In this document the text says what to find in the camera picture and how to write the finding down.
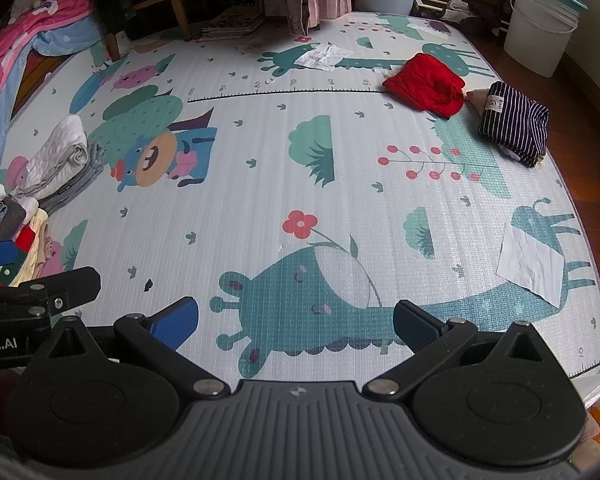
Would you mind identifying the pink and blue blanket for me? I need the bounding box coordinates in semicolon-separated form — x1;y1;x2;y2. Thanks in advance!
0;0;104;161

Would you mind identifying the white bucket with teal rim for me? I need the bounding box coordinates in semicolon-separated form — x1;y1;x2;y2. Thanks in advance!
502;0;589;79

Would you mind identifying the navy striped folded garment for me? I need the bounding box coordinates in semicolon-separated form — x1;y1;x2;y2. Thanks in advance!
477;80;551;169

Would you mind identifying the red knit sweater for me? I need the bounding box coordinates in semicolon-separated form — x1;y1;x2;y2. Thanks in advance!
382;52;467;120

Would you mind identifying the white paper sheet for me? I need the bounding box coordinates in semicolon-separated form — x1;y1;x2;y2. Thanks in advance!
495;222;566;309

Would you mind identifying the printed animal play mat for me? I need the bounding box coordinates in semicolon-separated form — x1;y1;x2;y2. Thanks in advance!
0;10;600;397

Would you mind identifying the dark cloth heap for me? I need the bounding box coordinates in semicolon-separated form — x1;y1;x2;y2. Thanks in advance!
444;0;511;36

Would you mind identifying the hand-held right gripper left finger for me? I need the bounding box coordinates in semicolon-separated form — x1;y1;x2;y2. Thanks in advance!
45;296;232;402

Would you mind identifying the grey folded garment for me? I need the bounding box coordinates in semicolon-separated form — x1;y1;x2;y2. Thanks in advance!
39;142;106;214

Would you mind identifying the pile of mixed clothes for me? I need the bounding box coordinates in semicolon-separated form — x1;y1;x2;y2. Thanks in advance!
0;147;64;286

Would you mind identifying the wooden chair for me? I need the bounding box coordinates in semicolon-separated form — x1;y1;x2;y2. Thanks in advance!
77;0;194;61

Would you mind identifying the crumpled white paper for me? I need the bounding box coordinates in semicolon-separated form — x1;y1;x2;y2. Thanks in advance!
293;43;354;71

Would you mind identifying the white plastic bag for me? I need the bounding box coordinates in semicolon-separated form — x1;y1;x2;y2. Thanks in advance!
577;359;600;461

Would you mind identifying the pale folded cloth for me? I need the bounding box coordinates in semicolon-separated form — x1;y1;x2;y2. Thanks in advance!
462;87;491;111

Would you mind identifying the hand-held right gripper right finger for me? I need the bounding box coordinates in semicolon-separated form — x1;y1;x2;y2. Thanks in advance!
361;299;547;402

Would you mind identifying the stack of magazines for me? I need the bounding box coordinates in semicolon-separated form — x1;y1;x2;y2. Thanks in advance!
197;7;266;44

